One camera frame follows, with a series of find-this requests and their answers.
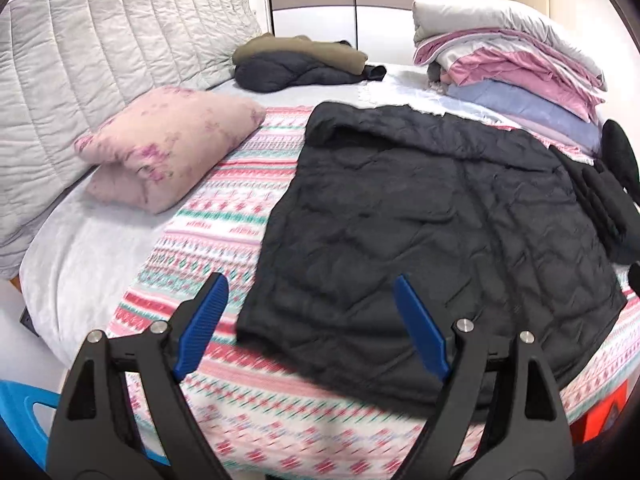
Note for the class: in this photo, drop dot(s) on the white grey sliding wardrobe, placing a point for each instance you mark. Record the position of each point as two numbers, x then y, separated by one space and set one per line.
310 10

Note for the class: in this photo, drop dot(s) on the dark navy puffer jacket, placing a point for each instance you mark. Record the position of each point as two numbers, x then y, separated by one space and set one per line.
280 72

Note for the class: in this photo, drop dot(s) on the olive jacket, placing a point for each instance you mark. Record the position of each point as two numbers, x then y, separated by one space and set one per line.
320 52

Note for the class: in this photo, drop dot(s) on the pink white folded quilt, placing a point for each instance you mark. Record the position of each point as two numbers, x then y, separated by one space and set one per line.
500 60

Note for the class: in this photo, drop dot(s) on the wooden bed frame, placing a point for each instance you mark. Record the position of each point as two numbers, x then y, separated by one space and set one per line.
18 281

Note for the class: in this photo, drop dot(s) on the white lace cloth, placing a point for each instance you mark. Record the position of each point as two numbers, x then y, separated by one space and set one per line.
390 95

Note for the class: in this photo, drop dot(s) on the pink floral pillow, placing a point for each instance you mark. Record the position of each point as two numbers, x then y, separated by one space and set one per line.
165 145

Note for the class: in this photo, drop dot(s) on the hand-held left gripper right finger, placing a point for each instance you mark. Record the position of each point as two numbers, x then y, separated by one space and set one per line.
420 330

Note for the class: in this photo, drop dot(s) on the black quilted jacket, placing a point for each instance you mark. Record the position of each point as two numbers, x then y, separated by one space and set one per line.
400 210

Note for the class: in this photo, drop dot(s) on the patterned pink green blanket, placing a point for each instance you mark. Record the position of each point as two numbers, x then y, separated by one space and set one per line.
225 220

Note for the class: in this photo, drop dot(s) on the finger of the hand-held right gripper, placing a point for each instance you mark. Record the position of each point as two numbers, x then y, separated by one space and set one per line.
622 155

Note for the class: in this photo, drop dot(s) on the blue plastic stool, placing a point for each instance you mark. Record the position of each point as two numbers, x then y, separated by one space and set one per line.
20 420

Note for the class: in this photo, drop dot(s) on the grey bed sheet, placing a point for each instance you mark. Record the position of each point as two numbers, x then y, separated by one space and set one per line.
85 260

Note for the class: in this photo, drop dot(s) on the orange box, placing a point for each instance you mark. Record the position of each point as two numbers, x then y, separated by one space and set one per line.
600 415

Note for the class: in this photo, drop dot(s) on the grey quilted headboard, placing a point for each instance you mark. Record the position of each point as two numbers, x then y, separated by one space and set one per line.
75 60

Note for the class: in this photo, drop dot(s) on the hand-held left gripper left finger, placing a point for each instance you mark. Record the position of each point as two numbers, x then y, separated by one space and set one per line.
200 330

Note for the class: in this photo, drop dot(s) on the light blue folded quilt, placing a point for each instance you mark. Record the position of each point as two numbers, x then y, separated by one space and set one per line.
525 105

